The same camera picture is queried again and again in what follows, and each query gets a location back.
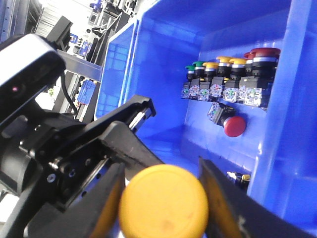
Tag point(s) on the yellow button in row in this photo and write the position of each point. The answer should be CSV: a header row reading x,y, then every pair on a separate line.
x,y
230,92

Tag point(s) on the red mushroom button standing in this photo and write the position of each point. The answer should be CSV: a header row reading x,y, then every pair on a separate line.
x,y
258,85

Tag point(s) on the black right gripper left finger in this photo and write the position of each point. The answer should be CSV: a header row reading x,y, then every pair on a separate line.
x,y
94,216

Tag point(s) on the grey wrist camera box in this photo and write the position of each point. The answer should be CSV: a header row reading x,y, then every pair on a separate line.
x,y
28,64

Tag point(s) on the yellow mushroom push button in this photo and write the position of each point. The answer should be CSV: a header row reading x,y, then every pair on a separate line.
x,y
163,201

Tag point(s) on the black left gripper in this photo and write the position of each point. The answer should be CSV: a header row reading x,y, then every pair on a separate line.
x,y
47,157

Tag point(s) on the green button in row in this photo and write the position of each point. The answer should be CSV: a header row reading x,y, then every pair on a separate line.
x,y
199,71

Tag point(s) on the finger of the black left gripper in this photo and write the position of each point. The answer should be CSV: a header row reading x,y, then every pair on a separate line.
x,y
125,147

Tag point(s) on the small yellow button below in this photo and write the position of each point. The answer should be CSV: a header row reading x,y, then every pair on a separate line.
x,y
239,179

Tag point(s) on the red mushroom button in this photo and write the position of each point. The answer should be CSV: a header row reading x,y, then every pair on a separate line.
x,y
225,116
242,85
258,85

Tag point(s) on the blue crate behind left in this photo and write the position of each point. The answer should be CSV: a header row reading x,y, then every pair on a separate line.
x,y
116,69

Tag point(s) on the large blue crate left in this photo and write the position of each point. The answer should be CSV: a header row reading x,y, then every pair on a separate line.
x,y
279,145

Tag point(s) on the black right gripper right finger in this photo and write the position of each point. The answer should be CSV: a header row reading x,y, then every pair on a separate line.
x,y
233,214

